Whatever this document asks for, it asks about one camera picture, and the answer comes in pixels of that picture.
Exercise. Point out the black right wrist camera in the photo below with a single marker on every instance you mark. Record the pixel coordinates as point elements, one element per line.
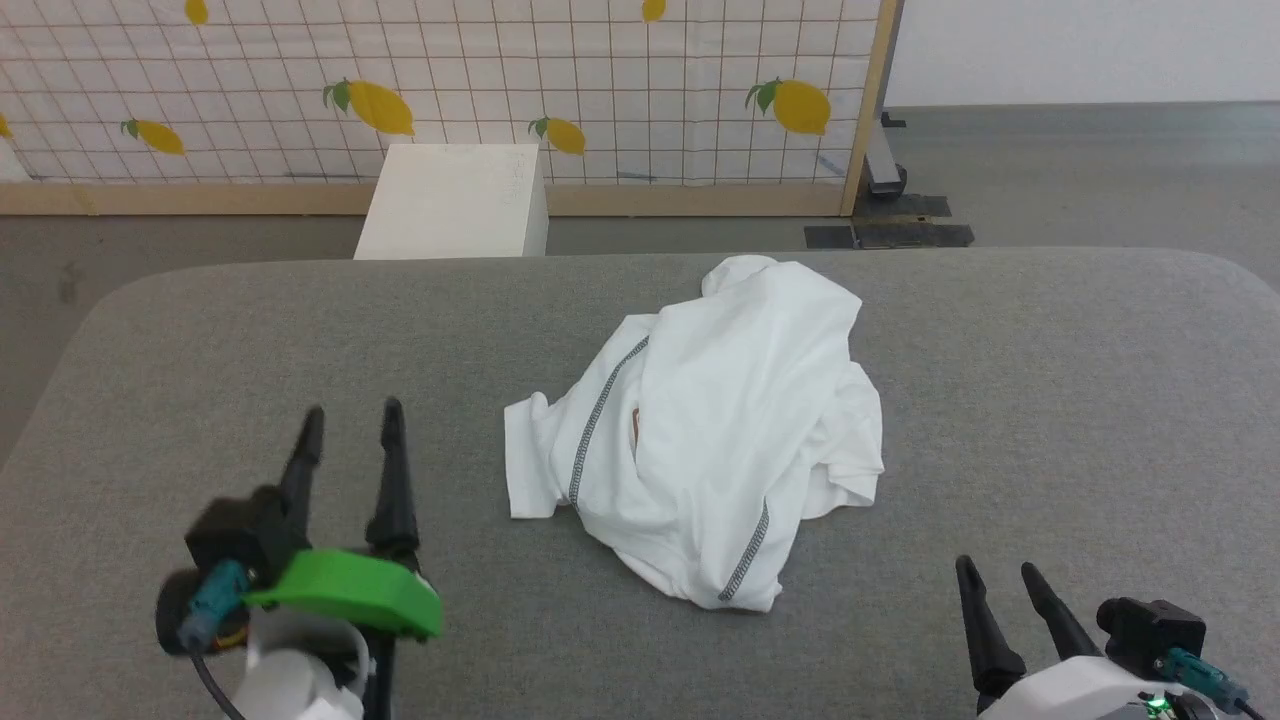
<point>1150,630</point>

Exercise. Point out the lemon print partition screen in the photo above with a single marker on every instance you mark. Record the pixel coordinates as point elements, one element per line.
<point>450,60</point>

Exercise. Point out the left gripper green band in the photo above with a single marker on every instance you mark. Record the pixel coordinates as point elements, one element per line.
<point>350,590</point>

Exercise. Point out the grey metal partition foot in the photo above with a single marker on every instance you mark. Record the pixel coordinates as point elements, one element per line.
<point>884,165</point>

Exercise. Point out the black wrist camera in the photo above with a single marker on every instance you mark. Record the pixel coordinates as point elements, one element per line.
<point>1150,630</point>
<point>235,535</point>

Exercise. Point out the black floor mat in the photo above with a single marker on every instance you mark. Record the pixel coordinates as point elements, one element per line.
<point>900,237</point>
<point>900,207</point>

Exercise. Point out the white garment with grey stitching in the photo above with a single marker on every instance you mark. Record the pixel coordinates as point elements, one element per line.
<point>720,420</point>

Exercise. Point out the white box cabinet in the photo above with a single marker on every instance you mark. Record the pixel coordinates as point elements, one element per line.
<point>455,200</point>

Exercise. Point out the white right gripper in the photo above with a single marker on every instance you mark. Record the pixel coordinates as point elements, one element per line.
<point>1080,695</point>

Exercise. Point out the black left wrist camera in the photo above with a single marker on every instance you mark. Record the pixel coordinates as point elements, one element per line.
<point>235,535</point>

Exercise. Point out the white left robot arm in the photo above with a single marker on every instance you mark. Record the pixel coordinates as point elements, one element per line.
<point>290,670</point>

